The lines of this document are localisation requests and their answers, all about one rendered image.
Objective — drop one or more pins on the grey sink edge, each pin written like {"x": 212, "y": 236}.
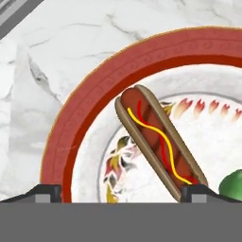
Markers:
{"x": 14, "y": 12}

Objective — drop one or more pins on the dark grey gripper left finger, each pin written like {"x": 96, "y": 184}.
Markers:
{"x": 47, "y": 193}

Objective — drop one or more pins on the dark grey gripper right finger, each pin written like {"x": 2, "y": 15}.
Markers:
{"x": 197, "y": 193}

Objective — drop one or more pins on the hot dog with mustard ketchup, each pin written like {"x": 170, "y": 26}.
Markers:
{"x": 154, "y": 135}

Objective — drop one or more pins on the large red-rimmed floral plate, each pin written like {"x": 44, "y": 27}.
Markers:
{"x": 94, "y": 104}

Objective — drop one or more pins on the green vegetable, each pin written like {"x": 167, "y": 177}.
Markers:
{"x": 232, "y": 186}

